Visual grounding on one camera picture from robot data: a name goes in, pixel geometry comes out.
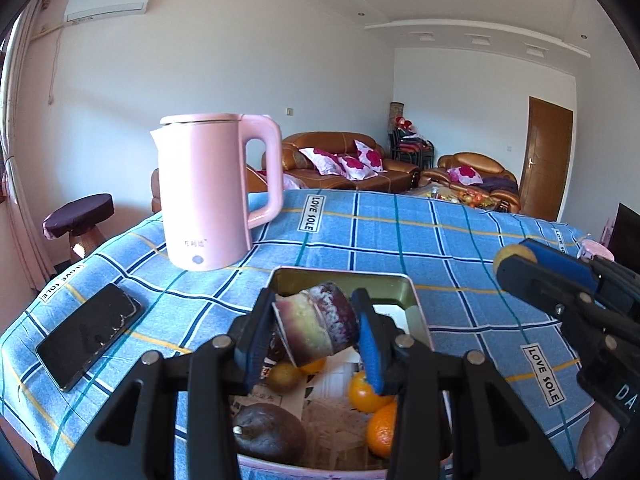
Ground black television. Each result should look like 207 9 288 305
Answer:
612 202 640 263

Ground purple sugarcane piece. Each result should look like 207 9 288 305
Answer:
272 281 360 367

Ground person's right hand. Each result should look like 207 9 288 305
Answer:
577 402 627 472

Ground blue plaid tablecloth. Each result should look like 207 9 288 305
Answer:
0 189 608 480

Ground white sheer curtain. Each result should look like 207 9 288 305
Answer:
0 10 51 291

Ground white air conditioner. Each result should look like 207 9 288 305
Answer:
65 0 152 22

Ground long brown leather sofa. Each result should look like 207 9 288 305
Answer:
280 132 421 193

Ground stacked black chairs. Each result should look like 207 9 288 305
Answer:
390 127 435 168

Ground small yellowish longan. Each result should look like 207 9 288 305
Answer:
492 243 538 278

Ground brown wooden door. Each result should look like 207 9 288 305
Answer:
518 96 573 221

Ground pink tin box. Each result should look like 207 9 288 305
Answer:
227 266 453 480

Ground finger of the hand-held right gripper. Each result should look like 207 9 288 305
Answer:
517 238 640 331
496 254 640 361

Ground pink electric kettle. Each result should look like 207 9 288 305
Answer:
150 113 284 271

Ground white pillow red flowers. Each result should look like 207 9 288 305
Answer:
447 165 483 184
337 155 378 181
355 140 385 172
298 147 346 177

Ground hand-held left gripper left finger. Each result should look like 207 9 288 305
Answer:
50 287 275 480

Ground printed paper leaflet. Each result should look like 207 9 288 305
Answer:
250 305 416 471

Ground stool with purple cushion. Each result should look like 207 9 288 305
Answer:
42 193 115 263

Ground green kiwi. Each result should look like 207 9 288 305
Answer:
265 361 303 393

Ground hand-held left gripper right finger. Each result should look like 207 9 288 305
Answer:
350 287 571 480

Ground black smartphone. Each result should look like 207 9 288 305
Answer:
35 282 146 393

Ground purple blanket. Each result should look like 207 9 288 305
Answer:
482 175 519 193

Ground purple passion fruit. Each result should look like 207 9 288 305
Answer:
232 402 307 466

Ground pink cartoon cup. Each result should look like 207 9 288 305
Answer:
580 240 616 261

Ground coffee table with snacks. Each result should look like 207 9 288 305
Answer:
410 185 501 208

